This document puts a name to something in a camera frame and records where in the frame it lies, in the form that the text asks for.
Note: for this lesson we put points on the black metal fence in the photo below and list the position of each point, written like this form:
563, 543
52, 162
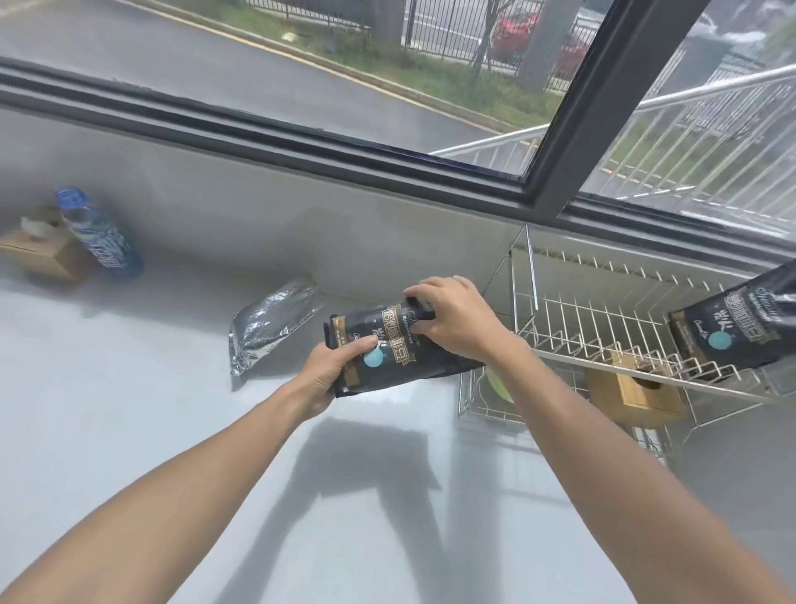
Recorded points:
472, 28

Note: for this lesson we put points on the dark window frame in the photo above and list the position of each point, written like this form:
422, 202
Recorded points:
398, 143

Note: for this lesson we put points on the silver foil bag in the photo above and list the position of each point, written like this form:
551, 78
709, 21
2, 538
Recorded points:
270, 323

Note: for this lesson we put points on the person's right thumb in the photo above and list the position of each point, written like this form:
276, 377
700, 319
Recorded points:
435, 328

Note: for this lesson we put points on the person's right hand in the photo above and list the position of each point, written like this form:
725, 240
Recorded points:
457, 320

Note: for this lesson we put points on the person's right forearm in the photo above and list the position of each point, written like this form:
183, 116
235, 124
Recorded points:
628, 485

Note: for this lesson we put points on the blue plastic water bottle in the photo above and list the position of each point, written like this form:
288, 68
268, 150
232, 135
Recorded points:
99, 233

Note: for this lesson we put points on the red car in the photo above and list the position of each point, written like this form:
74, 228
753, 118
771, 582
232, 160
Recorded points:
535, 34

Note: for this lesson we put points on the green bowl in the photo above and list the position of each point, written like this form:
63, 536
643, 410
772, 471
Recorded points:
499, 384

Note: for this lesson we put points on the person's left forearm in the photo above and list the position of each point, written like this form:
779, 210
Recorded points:
155, 491

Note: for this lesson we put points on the brown tissue box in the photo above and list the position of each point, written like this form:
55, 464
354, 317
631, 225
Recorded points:
46, 249

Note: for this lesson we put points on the metal stair railing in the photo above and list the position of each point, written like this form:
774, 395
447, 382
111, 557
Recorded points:
653, 137

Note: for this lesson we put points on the wooden tissue box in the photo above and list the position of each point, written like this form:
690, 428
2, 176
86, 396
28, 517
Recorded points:
634, 389

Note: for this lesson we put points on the person's left thumb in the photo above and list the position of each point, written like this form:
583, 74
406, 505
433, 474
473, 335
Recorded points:
359, 350

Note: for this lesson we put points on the person's left hand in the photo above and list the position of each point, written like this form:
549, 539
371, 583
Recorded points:
318, 378

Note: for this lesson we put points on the black coffee pouch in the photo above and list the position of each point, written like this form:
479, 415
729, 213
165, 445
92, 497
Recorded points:
398, 354
734, 330

